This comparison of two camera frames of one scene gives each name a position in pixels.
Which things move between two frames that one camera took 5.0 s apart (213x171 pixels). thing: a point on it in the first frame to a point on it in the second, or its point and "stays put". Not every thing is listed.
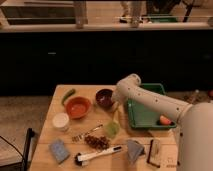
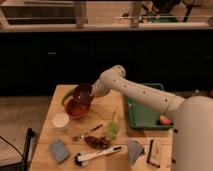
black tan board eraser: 153,156 stays put
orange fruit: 165,121 stays put
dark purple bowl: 104,97 to 82,93
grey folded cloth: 135,149 stays put
